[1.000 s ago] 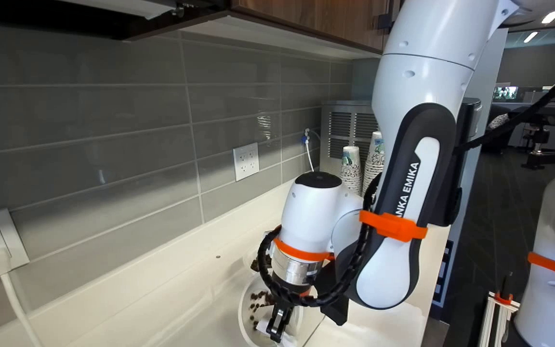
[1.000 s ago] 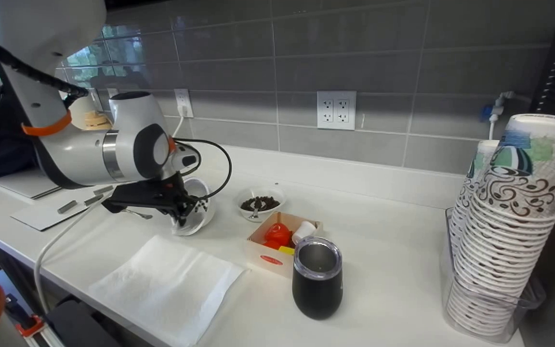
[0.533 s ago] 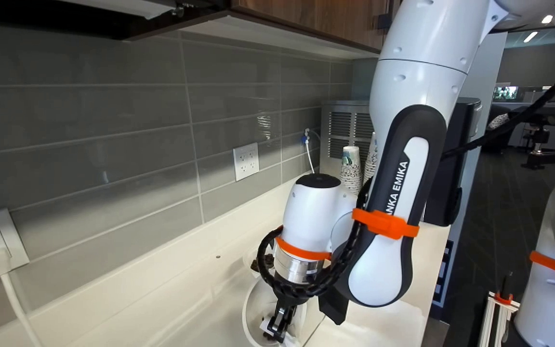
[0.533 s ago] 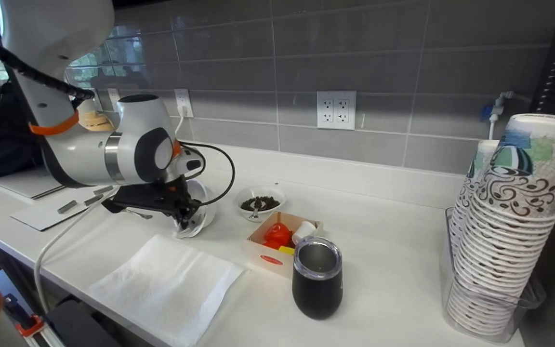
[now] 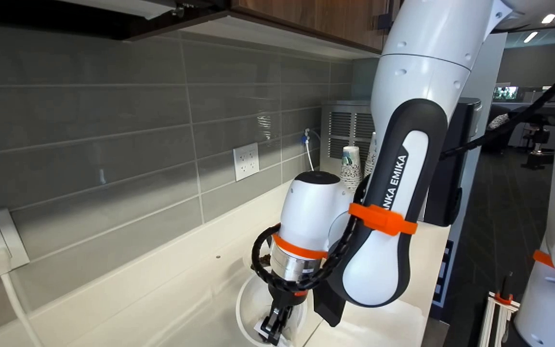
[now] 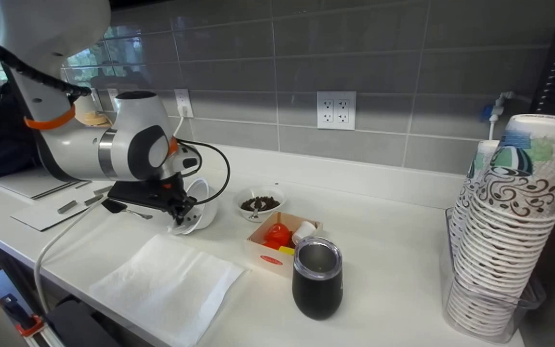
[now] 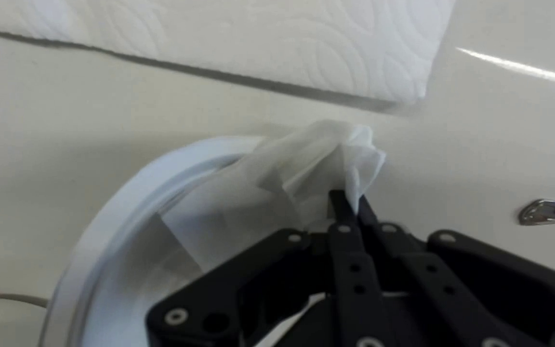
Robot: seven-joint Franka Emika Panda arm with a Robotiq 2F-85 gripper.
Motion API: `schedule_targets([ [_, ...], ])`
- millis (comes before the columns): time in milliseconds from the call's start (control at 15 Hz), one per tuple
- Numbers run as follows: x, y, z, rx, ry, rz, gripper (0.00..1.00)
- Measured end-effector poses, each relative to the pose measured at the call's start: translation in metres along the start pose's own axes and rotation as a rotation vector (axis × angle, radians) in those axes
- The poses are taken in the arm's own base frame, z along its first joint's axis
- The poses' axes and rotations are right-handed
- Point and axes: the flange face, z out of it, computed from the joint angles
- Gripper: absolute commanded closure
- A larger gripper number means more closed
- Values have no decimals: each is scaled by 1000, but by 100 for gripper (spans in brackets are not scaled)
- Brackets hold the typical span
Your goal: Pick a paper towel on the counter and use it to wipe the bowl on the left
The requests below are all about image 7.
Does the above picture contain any black scoop with metal handle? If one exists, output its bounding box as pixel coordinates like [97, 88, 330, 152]
[517, 196, 555, 227]

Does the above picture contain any white bowl with few crumbs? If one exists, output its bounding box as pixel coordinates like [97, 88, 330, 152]
[37, 132, 332, 347]

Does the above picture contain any thin white paper towel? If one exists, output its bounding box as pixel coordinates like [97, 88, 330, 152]
[160, 119, 390, 275]

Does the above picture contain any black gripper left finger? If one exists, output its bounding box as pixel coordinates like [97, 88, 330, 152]
[145, 188, 382, 347]

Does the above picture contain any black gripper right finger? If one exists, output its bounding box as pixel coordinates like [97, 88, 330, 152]
[357, 194, 555, 347]

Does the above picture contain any large embossed white paper towel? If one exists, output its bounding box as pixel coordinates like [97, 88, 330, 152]
[0, 0, 459, 113]

